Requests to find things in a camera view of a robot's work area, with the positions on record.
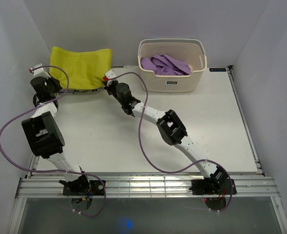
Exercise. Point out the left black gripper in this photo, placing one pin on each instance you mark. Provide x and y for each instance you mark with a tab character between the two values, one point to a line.
54	82

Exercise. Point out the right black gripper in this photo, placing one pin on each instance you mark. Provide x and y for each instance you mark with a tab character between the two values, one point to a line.
108	87

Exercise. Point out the yellow-green trousers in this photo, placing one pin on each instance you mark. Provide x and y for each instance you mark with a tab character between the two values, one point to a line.
80	70

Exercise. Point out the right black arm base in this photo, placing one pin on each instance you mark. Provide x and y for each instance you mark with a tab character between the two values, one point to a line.
214	195

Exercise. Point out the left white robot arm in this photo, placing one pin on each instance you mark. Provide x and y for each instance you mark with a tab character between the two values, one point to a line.
45	138

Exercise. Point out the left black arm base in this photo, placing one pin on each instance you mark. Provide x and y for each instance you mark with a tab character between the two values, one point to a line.
82	197

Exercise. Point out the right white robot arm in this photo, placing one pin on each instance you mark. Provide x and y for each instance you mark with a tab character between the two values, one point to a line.
174	133

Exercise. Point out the folded newspaper print trousers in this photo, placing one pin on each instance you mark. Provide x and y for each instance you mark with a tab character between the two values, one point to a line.
73	91

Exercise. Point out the purple garment in basket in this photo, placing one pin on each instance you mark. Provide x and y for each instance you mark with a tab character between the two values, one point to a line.
164	65

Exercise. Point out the cream perforated laundry basket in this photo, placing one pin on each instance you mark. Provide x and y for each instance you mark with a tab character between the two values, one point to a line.
190	51

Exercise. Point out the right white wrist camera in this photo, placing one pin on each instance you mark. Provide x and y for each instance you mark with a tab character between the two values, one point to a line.
109	76

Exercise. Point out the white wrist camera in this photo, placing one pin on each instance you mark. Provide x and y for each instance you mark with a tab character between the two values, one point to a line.
39	71
109	76

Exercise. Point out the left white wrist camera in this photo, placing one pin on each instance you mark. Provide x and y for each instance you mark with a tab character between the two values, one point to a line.
39	71

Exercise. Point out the aluminium rail frame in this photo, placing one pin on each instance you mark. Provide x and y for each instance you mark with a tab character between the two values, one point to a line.
137	163

